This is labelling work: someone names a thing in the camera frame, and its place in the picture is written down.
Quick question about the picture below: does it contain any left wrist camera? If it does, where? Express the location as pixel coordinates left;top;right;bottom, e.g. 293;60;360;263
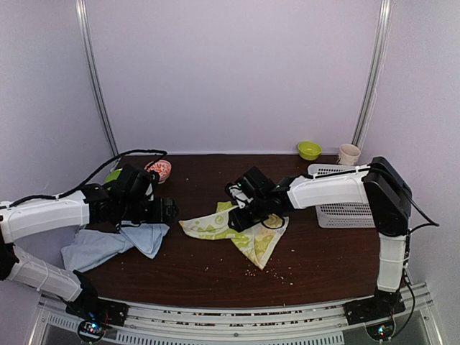
111;164;160;202

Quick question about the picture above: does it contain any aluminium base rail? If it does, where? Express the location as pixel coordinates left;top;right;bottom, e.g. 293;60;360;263
28;282;443;345

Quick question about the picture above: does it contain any left aluminium frame post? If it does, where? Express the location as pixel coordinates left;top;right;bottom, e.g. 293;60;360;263
75;0;119;156

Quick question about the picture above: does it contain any green plate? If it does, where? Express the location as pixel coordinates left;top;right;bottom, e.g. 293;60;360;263
104;169;121;183

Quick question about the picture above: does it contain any green bowl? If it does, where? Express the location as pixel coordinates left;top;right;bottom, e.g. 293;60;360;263
298;142;322;161

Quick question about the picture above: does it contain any light blue towel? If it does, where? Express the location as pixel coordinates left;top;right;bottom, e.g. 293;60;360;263
61;221;170;272

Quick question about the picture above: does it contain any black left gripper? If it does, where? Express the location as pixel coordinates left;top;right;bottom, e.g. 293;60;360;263
119;196;179;224

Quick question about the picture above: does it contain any right aluminium frame post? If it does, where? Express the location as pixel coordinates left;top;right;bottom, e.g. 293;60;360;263
351;0;393;150

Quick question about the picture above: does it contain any aluminium frame post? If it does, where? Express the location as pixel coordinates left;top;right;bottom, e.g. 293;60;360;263
75;0;119;156
351;0;393;150

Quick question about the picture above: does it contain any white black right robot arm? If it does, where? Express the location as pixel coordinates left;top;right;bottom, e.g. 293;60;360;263
225;157;412;325

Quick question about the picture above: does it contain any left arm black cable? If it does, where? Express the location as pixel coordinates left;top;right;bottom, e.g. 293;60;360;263
6;149;168;208

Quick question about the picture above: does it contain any red white patterned bowl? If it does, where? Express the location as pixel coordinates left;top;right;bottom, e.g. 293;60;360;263
144;160;172;184

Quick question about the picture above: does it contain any beige cup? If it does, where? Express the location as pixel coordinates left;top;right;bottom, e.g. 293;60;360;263
337;144;361;166

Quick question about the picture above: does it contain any green white patterned towel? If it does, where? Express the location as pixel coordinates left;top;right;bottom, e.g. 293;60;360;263
179;202;289;270

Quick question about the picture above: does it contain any white perforated plastic basket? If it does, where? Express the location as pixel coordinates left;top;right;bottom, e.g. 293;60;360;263
308;163;374;229

